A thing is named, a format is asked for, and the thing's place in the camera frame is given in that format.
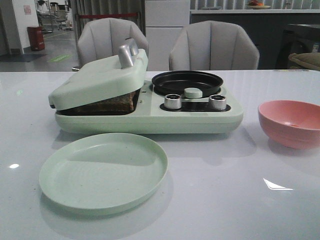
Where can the bread slice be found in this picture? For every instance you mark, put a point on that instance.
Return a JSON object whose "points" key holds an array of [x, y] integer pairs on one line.
{"points": [[122, 103]]}

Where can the green sandwich maker lid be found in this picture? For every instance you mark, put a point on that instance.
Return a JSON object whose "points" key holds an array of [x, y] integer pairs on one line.
{"points": [[102, 79]]}

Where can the green breakfast maker base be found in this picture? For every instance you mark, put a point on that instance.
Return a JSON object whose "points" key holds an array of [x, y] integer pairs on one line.
{"points": [[151, 117]]}

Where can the left silver control knob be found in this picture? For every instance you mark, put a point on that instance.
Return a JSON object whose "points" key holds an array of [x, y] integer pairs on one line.
{"points": [[172, 101]]}

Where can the silver control knob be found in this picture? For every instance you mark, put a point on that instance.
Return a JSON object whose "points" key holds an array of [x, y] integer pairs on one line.
{"points": [[217, 102], [172, 101]]}

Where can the black round frying pan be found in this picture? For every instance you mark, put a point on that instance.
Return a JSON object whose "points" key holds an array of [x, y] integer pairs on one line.
{"points": [[174, 82]]}

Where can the right silver control knob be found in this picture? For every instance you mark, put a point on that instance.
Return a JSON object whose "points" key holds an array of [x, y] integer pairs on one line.
{"points": [[217, 102]]}

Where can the green round plate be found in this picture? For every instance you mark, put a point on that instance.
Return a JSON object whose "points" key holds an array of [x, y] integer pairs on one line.
{"points": [[104, 174]]}

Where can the right grey upholstered chair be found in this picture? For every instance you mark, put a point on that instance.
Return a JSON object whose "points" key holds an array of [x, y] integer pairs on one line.
{"points": [[213, 45]]}

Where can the grey upholstered chair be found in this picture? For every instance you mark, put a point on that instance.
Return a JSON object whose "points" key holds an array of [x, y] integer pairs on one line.
{"points": [[101, 39], [213, 45]]}

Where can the white cabinet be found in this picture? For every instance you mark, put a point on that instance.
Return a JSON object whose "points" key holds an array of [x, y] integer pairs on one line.
{"points": [[164, 20]]}

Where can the left grey upholstered chair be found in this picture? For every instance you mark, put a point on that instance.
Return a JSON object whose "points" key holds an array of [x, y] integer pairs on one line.
{"points": [[101, 39]]}

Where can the red barrier tape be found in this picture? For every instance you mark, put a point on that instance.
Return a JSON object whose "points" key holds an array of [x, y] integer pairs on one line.
{"points": [[103, 16]]}

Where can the pink bowl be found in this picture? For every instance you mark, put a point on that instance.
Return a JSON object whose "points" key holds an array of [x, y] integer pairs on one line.
{"points": [[275, 115]]}

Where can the dark kitchen counter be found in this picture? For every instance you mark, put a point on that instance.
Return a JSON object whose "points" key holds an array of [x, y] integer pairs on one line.
{"points": [[277, 33]]}

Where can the fruit plate on counter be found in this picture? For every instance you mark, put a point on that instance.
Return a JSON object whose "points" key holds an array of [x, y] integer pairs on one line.
{"points": [[256, 5]]}

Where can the red trash bin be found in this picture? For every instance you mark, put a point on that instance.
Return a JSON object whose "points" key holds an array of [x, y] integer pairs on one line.
{"points": [[36, 38]]}

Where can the olive cushion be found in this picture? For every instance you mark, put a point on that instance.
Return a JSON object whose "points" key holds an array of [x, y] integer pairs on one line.
{"points": [[309, 61]]}

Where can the green pan handle knob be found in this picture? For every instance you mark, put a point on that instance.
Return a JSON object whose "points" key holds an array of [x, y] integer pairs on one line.
{"points": [[193, 93]]}

